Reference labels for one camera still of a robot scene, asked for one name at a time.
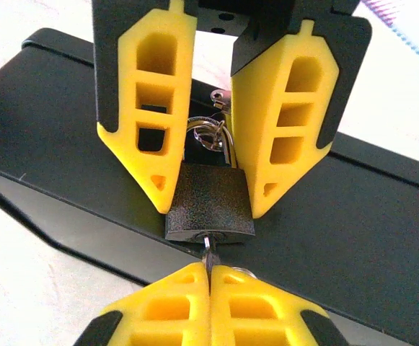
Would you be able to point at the small key black head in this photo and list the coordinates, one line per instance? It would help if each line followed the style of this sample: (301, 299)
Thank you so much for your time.
(209, 257)

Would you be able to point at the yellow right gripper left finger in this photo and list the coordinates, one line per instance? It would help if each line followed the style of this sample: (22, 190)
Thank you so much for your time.
(198, 317)

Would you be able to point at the dark grey padlock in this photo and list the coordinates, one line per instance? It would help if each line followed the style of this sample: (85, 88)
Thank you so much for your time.
(209, 202)

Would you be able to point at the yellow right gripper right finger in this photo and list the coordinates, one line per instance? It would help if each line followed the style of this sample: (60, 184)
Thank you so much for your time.
(220, 317)

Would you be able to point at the silver box hasp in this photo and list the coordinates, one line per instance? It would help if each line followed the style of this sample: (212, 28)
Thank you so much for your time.
(219, 99)

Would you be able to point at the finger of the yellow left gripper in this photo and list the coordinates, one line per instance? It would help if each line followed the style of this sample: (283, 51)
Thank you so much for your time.
(184, 108)
(245, 144)

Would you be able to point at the starry night painted box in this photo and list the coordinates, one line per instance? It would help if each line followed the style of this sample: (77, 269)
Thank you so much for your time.
(50, 126)

